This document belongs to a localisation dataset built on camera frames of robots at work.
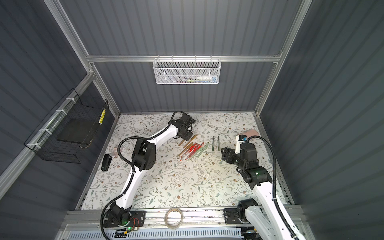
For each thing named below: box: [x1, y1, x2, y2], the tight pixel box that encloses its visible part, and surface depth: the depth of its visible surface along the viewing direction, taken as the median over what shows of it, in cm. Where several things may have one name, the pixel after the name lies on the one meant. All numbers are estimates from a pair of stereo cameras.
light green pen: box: [194, 142, 210, 158], surface depth 101 cm
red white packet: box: [112, 147, 119, 157], surface depth 98 cm
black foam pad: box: [56, 118, 95, 145], surface depth 75 cm
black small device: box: [101, 154, 113, 172], surface depth 92 cm
